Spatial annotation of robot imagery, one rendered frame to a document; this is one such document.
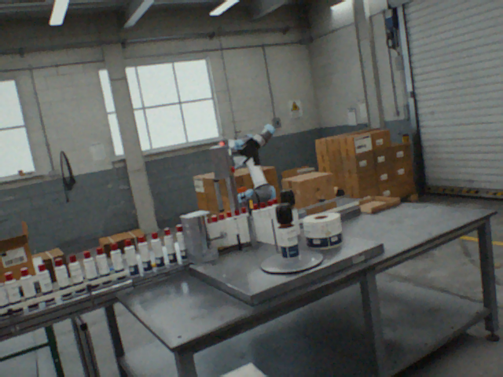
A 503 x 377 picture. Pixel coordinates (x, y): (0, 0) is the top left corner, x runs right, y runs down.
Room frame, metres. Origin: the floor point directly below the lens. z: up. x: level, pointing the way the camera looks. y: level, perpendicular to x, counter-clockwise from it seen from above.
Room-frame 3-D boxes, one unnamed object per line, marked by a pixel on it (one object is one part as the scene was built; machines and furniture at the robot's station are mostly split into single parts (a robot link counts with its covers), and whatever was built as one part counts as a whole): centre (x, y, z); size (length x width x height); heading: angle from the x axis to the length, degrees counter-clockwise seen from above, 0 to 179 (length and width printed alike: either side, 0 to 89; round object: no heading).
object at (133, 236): (6.76, 2.05, 0.11); 0.65 x 0.54 x 0.22; 113
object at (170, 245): (2.50, 0.50, 0.98); 0.05 x 0.05 x 0.20
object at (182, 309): (2.76, -0.15, 0.82); 2.10 x 1.50 x 0.02; 120
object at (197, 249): (2.49, 0.33, 1.01); 0.14 x 0.13 x 0.26; 120
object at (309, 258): (2.17, -0.13, 0.89); 0.31 x 0.31 x 0.01
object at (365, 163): (6.78, -1.73, 0.57); 1.20 x 0.85 x 1.14; 118
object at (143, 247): (2.43, 0.63, 0.98); 0.05 x 0.05 x 0.20
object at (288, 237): (2.17, -0.13, 1.04); 0.09 x 0.09 x 0.29
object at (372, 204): (3.28, -0.85, 0.85); 0.30 x 0.26 x 0.04; 120
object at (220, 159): (2.80, 0.15, 1.38); 0.17 x 0.10 x 0.19; 175
